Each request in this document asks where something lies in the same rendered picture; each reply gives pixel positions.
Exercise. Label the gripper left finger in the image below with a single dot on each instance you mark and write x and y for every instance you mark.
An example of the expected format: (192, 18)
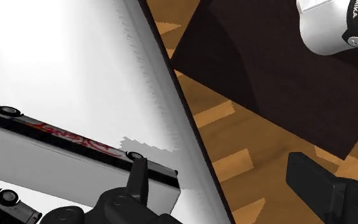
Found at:
(121, 208)

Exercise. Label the white table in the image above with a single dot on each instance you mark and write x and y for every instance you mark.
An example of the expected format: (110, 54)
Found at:
(57, 62)

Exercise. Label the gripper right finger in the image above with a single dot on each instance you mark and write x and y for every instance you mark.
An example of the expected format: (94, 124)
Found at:
(318, 186)

